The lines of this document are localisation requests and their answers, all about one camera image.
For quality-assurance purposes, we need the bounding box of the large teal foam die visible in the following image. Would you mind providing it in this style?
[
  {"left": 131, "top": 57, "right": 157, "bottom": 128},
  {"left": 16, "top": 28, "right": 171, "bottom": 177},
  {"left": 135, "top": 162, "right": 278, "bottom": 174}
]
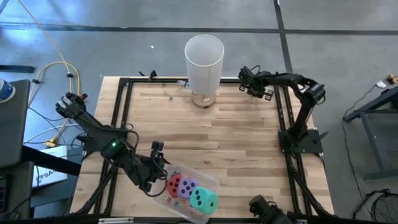
[{"left": 189, "top": 186, "right": 220, "bottom": 215}]

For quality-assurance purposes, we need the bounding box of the white printed box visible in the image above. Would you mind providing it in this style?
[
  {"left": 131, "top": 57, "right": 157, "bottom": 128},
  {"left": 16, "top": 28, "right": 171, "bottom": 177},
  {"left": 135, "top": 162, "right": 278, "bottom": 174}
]
[{"left": 32, "top": 145, "right": 69, "bottom": 188}]

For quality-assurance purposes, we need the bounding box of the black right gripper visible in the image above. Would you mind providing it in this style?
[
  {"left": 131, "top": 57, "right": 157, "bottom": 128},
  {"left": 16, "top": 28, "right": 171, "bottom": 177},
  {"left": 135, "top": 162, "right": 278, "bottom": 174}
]
[{"left": 238, "top": 65, "right": 275, "bottom": 101}]

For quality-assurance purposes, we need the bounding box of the black wire mesh fan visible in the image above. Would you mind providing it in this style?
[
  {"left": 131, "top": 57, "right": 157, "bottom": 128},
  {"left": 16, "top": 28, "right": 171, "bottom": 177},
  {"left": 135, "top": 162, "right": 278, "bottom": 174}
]
[{"left": 371, "top": 190, "right": 398, "bottom": 223}]

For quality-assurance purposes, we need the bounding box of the large red foam die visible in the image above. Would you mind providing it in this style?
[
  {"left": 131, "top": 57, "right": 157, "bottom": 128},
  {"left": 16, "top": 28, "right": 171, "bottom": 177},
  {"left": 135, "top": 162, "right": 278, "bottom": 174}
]
[{"left": 167, "top": 173, "right": 184, "bottom": 198}]

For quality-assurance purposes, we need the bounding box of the blue and white canister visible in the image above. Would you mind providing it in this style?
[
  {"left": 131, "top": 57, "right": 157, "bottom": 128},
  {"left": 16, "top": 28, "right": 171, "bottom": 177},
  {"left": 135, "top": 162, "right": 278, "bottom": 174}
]
[{"left": 0, "top": 79, "right": 16, "bottom": 103}]

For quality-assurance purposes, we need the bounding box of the clear plastic bin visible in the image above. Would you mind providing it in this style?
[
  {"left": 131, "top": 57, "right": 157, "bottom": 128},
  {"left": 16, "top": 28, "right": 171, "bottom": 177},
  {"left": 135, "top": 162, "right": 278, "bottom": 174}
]
[{"left": 150, "top": 161, "right": 221, "bottom": 224}]

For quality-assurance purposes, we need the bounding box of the white shade wooden base lamp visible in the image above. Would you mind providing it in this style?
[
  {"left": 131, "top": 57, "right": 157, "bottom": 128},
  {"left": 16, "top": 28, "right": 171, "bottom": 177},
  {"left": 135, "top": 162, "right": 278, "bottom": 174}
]
[{"left": 184, "top": 34, "right": 225, "bottom": 110}]

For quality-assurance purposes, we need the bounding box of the large purple foam die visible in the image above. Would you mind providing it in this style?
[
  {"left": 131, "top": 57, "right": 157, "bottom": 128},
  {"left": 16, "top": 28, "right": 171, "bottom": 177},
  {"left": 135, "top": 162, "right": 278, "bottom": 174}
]
[{"left": 177, "top": 176, "right": 200, "bottom": 200}]

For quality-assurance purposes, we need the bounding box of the white floor cable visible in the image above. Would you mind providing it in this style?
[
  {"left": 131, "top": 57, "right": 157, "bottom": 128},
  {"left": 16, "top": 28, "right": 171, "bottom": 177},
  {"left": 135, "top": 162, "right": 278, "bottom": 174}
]
[{"left": 24, "top": 123, "right": 85, "bottom": 144}]

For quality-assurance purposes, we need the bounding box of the grey metal table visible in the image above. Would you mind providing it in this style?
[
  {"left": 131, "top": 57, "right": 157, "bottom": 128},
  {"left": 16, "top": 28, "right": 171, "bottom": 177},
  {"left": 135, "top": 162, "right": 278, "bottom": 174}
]
[{"left": 343, "top": 85, "right": 398, "bottom": 181}]

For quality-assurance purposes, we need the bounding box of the black equipment box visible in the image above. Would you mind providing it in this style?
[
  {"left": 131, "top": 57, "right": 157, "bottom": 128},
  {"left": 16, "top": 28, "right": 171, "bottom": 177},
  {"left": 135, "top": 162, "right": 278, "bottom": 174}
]
[{"left": 0, "top": 161, "right": 35, "bottom": 220}]

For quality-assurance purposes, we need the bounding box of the yellow extension cable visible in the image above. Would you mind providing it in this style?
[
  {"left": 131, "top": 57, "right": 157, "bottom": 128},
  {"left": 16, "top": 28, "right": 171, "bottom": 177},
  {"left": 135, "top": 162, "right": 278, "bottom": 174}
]
[{"left": 17, "top": 0, "right": 82, "bottom": 149}]

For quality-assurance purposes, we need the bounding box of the black aluminium frame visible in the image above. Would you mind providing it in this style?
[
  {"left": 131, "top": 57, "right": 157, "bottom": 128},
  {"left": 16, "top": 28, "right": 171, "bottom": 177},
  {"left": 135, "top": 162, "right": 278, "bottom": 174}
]
[{"left": 70, "top": 76, "right": 336, "bottom": 224}]

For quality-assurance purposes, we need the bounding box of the dark grey desk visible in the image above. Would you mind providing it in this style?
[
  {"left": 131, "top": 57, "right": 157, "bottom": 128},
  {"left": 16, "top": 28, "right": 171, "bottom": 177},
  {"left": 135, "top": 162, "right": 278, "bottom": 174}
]
[{"left": 0, "top": 79, "right": 32, "bottom": 169}]

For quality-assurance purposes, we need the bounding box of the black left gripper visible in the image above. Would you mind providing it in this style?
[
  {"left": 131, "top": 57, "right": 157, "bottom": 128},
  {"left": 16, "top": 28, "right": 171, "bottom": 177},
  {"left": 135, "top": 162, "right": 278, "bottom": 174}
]
[{"left": 125, "top": 141, "right": 172, "bottom": 192}]

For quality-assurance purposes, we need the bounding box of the black floor foot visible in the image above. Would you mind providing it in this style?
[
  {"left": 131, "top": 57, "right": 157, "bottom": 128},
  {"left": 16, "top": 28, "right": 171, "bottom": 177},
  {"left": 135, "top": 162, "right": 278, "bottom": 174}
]
[{"left": 0, "top": 64, "right": 35, "bottom": 74}]

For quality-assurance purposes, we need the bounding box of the black desk beam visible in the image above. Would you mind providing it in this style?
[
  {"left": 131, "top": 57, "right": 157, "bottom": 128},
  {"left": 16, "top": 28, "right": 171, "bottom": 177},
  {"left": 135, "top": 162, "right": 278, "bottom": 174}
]
[{"left": 21, "top": 145, "right": 82, "bottom": 177}]

